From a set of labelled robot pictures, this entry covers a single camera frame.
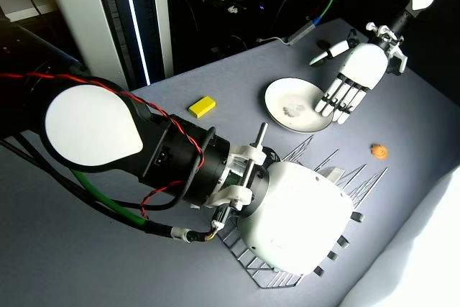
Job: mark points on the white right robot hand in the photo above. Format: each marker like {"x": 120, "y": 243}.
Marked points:
{"x": 298, "y": 217}

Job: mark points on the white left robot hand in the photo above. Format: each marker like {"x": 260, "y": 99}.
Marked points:
{"x": 364, "y": 64}

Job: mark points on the grey connector with blue tip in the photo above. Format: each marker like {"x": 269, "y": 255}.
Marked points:
{"x": 302, "y": 33}

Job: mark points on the small orange toy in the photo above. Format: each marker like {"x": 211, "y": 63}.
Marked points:
{"x": 379, "y": 151}

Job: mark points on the yellow rectangular block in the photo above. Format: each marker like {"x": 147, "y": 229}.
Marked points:
{"x": 202, "y": 106}

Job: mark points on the white tower with light strip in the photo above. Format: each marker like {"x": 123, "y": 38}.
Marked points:
{"x": 79, "y": 16}

